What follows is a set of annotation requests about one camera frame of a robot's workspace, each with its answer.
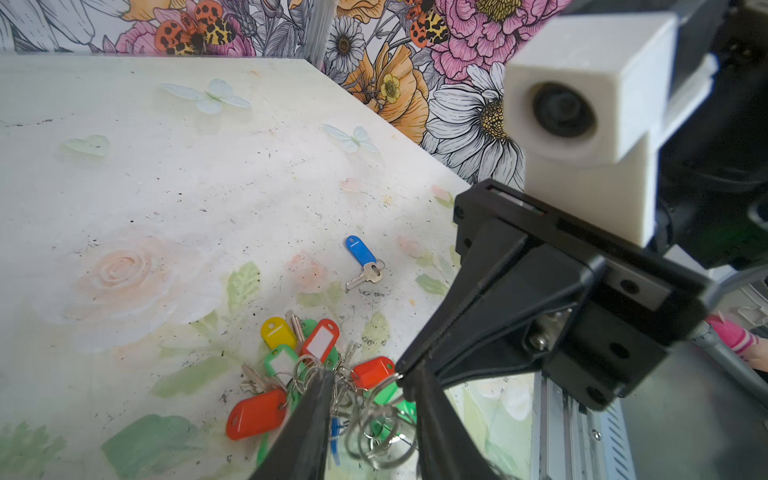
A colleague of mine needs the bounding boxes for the blue tagged loose key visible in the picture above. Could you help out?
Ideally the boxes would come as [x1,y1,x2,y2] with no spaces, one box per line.
[345,235,385,292]

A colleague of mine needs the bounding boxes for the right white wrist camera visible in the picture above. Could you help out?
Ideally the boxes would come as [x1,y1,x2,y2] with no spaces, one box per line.
[503,12,678,246]

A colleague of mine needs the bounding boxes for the large metal keyring with keys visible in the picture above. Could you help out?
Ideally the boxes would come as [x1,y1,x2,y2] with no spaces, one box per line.
[224,312,418,471]

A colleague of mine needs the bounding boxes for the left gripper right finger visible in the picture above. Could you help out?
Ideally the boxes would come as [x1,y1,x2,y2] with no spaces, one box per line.
[407,366,498,480]

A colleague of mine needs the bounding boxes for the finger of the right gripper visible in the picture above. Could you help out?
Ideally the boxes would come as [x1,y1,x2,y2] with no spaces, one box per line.
[396,219,605,387]

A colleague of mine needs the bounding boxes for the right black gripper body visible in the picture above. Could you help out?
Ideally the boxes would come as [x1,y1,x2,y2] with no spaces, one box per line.
[454,180,711,411]

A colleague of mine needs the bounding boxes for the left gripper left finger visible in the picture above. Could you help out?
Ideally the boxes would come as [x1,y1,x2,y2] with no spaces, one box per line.
[250,370,335,480]

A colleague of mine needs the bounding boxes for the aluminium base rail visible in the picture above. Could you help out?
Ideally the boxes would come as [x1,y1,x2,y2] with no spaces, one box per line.
[531,324,767,479]

